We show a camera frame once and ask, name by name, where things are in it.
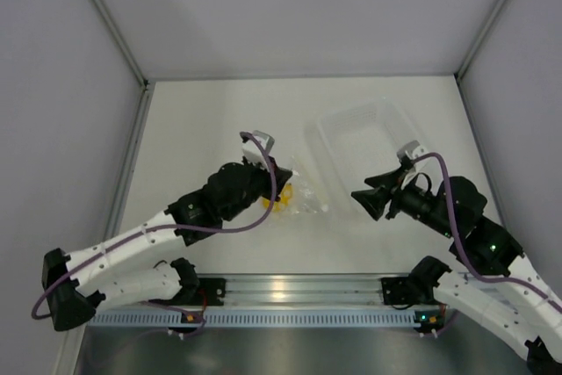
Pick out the aluminium frame post right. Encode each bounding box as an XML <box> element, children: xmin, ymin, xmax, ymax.
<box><xmin>454</xmin><ymin>0</ymin><xmax>510</xmax><ymax>83</ymax></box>

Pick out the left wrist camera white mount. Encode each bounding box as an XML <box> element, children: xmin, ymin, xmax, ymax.
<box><xmin>240</xmin><ymin>130</ymin><xmax>275</xmax><ymax>169</ymax></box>

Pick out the clear zip top bag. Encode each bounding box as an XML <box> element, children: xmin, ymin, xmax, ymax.
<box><xmin>271</xmin><ymin>155</ymin><xmax>329</xmax><ymax>218</ymax></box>

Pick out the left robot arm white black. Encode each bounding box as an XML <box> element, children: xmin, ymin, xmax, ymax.
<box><xmin>41</xmin><ymin>160</ymin><xmax>292</xmax><ymax>332</ymax></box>

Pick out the white perforated plastic basket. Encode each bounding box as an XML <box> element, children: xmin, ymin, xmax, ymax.
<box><xmin>305</xmin><ymin>97</ymin><xmax>430</xmax><ymax>216</ymax></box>

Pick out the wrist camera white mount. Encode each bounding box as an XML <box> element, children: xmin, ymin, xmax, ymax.
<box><xmin>240</xmin><ymin>130</ymin><xmax>275</xmax><ymax>169</ymax></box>
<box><xmin>397</xmin><ymin>140</ymin><xmax>429</xmax><ymax>162</ymax></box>

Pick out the aluminium frame post left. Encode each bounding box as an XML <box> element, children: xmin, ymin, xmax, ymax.
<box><xmin>89</xmin><ymin>0</ymin><xmax>148</xmax><ymax>89</ymax></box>

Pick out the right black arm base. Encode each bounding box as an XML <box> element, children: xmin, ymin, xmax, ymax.
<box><xmin>380</xmin><ymin>277</ymin><xmax>421</xmax><ymax>310</ymax></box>

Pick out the aluminium frame post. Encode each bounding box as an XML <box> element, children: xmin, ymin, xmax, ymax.
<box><xmin>89</xmin><ymin>0</ymin><xmax>148</xmax><ymax>89</ymax></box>
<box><xmin>454</xmin><ymin>0</ymin><xmax>510</xmax><ymax>83</ymax></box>

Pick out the yellow fake lemon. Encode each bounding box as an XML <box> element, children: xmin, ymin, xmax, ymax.
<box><xmin>271</xmin><ymin>183</ymin><xmax>293</xmax><ymax>213</ymax></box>

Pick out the aluminium mounting rail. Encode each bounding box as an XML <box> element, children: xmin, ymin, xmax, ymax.
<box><xmin>175</xmin><ymin>272</ymin><xmax>484</xmax><ymax>307</ymax></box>

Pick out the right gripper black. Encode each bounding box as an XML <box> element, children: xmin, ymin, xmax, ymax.
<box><xmin>351</xmin><ymin>164</ymin><xmax>458</xmax><ymax>238</ymax></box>

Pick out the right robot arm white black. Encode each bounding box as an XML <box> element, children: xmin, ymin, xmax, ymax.
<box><xmin>351</xmin><ymin>159</ymin><xmax>561</xmax><ymax>374</ymax></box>

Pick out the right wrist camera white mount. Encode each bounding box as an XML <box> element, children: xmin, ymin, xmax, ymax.
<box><xmin>397</xmin><ymin>140</ymin><xmax>429</xmax><ymax>162</ymax></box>

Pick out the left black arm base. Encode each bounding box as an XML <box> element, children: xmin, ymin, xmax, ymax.
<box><xmin>175</xmin><ymin>277</ymin><xmax>227</xmax><ymax>307</ymax></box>

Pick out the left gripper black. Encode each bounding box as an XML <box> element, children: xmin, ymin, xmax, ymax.
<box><xmin>221</xmin><ymin>156</ymin><xmax>292</xmax><ymax>222</ymax></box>

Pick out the slotted grey cable duct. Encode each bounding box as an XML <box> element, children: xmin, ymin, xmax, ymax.
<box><xmin>88</xmin><ymin>308</ymin><xmax>441</xmax><ymax>328</ymax></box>

